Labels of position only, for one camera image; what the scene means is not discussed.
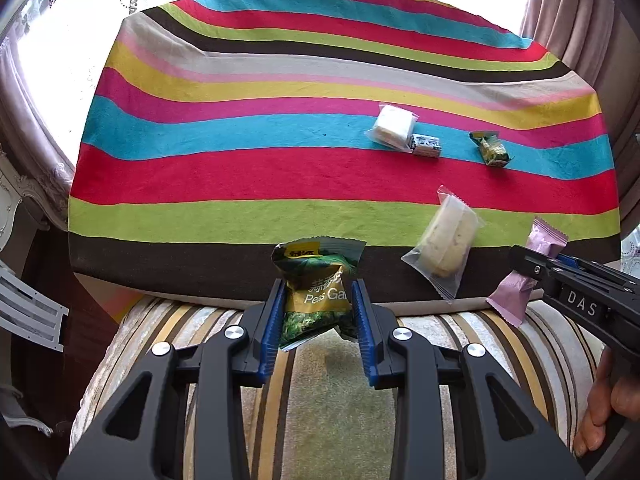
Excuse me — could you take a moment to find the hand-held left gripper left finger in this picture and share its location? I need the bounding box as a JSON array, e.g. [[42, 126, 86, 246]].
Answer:
[[57, 276, 287, 480]]

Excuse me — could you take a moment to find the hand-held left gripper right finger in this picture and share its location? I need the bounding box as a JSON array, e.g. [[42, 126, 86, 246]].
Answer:
[[350, 280, 586, 480]]

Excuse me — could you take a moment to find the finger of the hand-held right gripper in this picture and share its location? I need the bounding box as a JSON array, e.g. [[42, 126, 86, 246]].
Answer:
[[553, 254, 640, 287], [507, 244, 640, 307]]

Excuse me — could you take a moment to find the pink snack packet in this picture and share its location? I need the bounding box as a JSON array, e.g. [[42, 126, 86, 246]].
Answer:
[[486, 217, 570, 328]]

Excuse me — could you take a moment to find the green pea snack packet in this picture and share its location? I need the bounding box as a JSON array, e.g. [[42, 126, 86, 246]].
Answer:
[[271, 236, 367, 350]]

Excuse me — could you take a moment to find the clear round cake packet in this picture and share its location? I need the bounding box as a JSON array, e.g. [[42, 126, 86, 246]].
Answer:
[[401, 186, 486, 302]]

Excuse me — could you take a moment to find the green yellow snack packet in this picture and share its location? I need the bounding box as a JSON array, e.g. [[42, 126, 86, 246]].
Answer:
[[469, 131, 515, 168]]

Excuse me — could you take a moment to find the black white snack packet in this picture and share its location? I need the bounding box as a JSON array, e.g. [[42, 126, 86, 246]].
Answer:
[[409, 132, 444, 159]]

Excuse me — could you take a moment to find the white cube cake packet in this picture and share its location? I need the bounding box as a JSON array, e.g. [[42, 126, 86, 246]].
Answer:
[[365, 104, 419, 152]]

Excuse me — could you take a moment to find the person's right hand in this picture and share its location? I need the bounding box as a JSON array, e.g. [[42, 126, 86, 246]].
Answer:
[[573, 349, 640, 457]]

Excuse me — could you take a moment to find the striped beige sofa cover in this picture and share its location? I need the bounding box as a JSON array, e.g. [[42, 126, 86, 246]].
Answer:
[[70, 295, 613, 480]]

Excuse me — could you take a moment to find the rainbow striped tablecloth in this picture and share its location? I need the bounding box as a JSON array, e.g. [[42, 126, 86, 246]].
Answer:
[[67, 0, 623, 311]]

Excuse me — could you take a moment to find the beige curtain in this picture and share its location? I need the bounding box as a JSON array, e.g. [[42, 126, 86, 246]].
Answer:
[[520, 0, 640, 201], [0, 40, 77, 233]]

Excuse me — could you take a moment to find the white slatted rack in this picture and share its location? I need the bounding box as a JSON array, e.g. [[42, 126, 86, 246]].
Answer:
[[0, 260, 70, 352]]

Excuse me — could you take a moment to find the white carved furniture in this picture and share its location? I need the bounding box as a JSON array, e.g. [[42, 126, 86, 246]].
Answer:
[[0, 152, 28, 253]]

